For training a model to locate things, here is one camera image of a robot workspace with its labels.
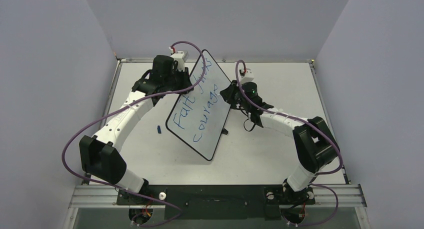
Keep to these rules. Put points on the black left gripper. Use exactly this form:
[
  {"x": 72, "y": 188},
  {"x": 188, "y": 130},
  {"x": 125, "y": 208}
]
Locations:
[{"x": 184, "y": 75}]

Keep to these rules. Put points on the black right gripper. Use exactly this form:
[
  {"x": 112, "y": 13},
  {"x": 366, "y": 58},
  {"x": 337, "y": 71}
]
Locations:
[{"x": 228, "y": 95}]

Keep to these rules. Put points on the black-framed whiteboard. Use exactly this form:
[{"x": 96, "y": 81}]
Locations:
[{"x": 198, "y": 117}]

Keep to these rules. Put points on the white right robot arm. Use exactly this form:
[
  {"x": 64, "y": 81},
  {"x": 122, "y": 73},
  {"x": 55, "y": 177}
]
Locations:
[{"x": 314, "y": 143}]

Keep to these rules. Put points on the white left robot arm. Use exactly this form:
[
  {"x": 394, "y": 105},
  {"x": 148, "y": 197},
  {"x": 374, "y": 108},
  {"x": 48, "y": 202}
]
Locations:
[{"x": 100, "y": 153}]

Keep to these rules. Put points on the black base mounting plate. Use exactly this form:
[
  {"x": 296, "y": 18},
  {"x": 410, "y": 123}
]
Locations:
[{"x": 218, "y": 202}]

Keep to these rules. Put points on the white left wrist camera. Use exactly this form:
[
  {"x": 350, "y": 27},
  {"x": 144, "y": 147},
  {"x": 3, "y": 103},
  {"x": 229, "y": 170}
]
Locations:
[{"x": 180, "y": 57}]

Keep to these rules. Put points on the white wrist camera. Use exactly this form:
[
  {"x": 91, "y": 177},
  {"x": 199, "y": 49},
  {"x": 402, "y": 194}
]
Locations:
[
  {"x": 246, "y": 75},
  {"x": 180, "y": 57}
]

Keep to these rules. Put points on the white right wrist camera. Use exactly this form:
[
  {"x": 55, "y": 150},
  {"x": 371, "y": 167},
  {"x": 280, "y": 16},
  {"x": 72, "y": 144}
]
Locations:
[{"x": 246, "y": 75}]

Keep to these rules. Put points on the aluminium front frame rail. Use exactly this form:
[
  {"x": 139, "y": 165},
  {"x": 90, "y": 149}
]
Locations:
[{"x": 103, "y": 196}]

